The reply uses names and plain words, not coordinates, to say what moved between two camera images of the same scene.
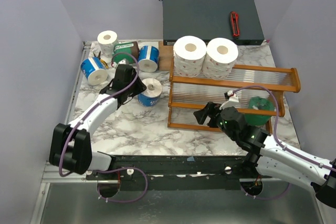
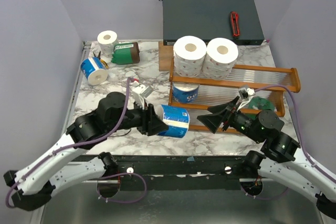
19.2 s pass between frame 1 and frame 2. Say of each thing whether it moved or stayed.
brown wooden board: stayed
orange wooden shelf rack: stayed
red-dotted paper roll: stayed
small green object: stayed
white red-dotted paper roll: stayed
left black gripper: moved
